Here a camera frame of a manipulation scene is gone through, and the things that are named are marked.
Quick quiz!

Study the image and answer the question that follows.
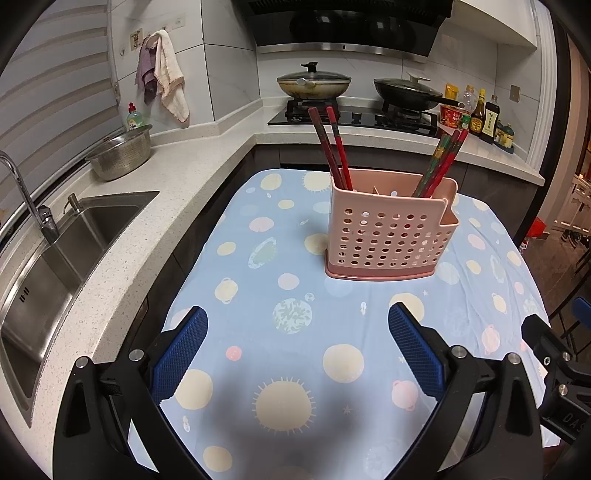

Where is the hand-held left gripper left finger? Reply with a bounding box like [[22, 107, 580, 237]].
[[51, 305, 208, 480]]

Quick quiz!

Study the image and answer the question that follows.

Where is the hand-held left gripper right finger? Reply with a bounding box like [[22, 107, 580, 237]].
[[388, 302, 544, 480]]

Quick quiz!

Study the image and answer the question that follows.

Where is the pink perforated utensil holder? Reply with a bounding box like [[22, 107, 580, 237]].
[[324, 168, 459, 278]]

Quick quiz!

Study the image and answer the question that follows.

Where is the green chopstick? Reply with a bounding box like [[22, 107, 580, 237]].
[[413, 132, 451, 197]]

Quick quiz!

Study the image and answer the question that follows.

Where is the brown chopstick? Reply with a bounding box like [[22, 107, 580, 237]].
[[307, 107, 348, 190]]

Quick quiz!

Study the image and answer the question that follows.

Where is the blue patterned tablecloth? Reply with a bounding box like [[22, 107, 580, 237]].
[[127, 168, 562, 480]]

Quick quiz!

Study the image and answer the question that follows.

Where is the stainless steel sink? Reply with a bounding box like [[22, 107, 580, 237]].
[[0, 191, 160, 415]]

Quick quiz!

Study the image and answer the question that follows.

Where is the black framed glass door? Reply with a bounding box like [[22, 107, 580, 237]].
[[538, 0, 591, 296]]

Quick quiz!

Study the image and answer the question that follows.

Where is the chrome faucet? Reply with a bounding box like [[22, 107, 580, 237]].
[[0, 154, 61, 246]]

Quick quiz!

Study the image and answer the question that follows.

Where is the white speckled kitchen countertop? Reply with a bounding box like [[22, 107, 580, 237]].
[[0, 104, 546, 431]]

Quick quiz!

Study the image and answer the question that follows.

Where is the steel colander bowl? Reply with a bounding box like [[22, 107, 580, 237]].
[[85, 124, 154, 182]]

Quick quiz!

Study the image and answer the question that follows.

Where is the dark soy sauce bottle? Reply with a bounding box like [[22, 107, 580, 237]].
[[480, 95, 502, 140]]

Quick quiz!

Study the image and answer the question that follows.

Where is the yellow-capped sauce bottle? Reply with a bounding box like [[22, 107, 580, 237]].
[[470, 89, 488, 133]]

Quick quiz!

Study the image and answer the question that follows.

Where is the dark base cabinet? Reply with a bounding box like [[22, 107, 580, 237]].
[[253, 142, 539, 219]]

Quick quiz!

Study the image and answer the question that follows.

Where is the red instant noodle cup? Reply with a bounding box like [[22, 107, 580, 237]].
[[438, 104, 464, 128]]

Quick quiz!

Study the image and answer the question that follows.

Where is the black gas stove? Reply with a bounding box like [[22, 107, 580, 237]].
[[267, 98, 439, 138]]

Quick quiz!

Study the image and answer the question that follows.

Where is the black wok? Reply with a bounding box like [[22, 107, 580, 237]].
[[373, 85, 462, 112]]

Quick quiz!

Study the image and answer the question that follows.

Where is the cream towel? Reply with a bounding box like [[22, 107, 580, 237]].
[[154, 30, 191, 123]]

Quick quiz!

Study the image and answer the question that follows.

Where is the purple cloth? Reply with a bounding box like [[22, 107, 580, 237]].
[[135, 39, 160, 105]]

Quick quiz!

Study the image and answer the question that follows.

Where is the beige wok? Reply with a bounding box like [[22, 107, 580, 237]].
[[277, 76, 352, 100]]

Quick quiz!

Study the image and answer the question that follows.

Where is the glass lid with black knob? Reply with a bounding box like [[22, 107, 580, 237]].
[[278, 62, 352, 86]]

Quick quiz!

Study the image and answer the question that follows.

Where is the grey striped window blind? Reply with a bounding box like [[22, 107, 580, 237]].
[[0, 0, 117, 155]]

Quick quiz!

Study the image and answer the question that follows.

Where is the black range hood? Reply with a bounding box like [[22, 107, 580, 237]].
[[235, 0, 455, 64]]

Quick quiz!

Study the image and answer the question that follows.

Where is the glass lid with grey handle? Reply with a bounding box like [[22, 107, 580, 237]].
[[375, 72, 442, 96]]

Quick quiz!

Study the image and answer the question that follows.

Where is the white wall cabinet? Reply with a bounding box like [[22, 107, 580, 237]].
[[451, 0, 542, 52]]

